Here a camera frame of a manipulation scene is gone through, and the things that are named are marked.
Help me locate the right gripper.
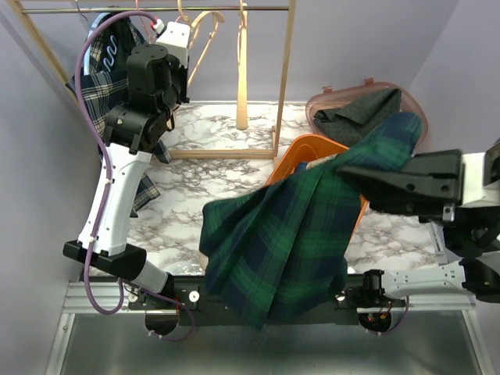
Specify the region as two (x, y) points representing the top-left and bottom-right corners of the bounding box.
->
(337, 148), (473, 229)

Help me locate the dark grey dotted skirt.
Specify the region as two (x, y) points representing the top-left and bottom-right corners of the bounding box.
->
(313, 88), (402, 147)

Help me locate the green plaid skirt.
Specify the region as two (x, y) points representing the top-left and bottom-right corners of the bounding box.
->
(199, 112), (422, 329)

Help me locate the wooden hanger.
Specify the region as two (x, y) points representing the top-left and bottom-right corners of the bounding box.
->
(236, 1), (248, 130)
(176, 0), (227, 89)

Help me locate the navy beige plaid skirt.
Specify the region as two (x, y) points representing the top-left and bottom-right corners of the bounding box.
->
(81, 12), (171, 218)

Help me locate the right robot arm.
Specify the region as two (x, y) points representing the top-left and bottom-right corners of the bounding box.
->
(338, 145), (499, 308)

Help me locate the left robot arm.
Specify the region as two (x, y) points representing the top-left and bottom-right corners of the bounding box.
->
(62, 43), (187, 309)

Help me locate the light blue hanger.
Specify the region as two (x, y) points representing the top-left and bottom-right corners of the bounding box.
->
(80, 12), (113, 75)

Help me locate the floral green-inside mug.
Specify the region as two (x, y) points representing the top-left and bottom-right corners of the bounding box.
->
(306, 154), (337, 170)

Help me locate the orange plastic bin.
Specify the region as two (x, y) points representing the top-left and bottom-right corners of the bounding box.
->
(252, 134), (366, 250)

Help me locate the white bowl on table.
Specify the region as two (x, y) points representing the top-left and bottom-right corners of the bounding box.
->
(199, 252), (209, 270)

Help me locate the wooden clothes rack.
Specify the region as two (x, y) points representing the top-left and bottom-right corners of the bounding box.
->
(7, 1), (297, 159)

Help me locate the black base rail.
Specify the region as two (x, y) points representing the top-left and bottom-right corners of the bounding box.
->
(128, 273), (407, 327)

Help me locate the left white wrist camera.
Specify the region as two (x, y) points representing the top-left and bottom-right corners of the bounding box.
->
(156, 22), (191, 66)

